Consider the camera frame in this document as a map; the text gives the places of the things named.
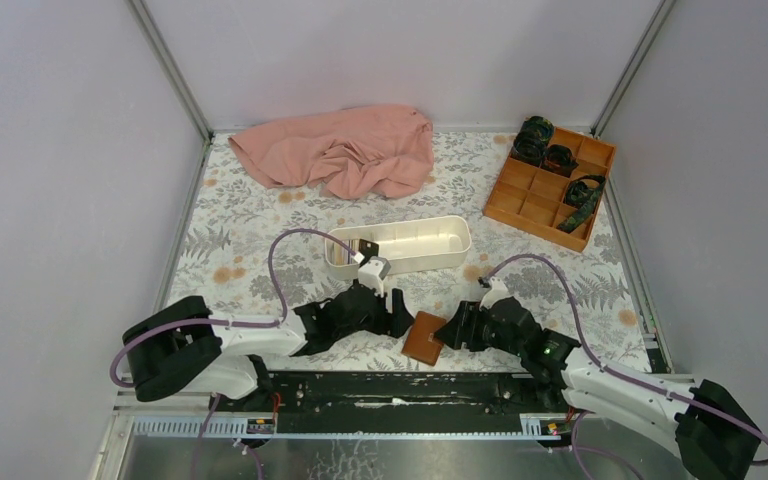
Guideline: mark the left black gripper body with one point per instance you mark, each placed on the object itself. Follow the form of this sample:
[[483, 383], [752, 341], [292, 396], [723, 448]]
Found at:
[[382, 312]]

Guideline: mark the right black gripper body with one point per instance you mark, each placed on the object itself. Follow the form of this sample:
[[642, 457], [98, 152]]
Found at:
[[465, 323]]

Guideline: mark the brown leather card holder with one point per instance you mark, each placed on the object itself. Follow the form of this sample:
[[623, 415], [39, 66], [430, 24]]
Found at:
[[421, 344]]

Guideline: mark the white oblong plastic tray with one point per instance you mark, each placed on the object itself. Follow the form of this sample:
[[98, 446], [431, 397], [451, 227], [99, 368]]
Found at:
[[414, 245]]

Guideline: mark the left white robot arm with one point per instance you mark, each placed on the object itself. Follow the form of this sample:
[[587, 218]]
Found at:
[[183, 347]]

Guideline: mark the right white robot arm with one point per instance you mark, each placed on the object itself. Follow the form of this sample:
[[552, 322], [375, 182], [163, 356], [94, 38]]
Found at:
[[701, 425]]

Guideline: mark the stack of cards in tray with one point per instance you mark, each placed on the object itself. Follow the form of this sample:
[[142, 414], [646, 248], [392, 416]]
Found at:
[[358, 252]]

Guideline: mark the floral patterned table mat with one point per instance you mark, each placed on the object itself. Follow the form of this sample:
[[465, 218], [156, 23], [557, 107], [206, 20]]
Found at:
[[252, 250]]

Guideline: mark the wooden compartment organizer box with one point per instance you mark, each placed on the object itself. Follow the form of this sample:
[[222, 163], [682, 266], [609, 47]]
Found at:
[[530, 198]]

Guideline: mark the unrolled dark patterned tie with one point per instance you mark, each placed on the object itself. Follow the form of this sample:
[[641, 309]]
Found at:
[[583, 194]]

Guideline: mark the pink crumpled cloth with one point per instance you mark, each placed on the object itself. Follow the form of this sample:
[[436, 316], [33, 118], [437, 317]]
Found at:
[[381, 149]]

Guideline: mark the small rolled dark tie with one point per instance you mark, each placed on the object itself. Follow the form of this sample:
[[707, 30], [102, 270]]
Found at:
[[559, 160]]

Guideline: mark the large rolled dark tie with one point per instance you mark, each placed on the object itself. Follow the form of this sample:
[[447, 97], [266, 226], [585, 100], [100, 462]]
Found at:
[[531, 142]]

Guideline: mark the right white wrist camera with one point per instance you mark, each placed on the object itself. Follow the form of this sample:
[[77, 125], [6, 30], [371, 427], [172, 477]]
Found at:
[[496, 290]]

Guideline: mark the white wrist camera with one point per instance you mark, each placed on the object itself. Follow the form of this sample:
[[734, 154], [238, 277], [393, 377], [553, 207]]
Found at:
[[496, 290], [372, 274]]

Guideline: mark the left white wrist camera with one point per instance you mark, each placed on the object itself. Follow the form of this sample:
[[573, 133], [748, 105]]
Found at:
[[372, 274]]

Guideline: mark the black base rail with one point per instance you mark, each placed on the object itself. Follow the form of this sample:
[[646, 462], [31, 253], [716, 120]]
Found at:
[[411, 404]]

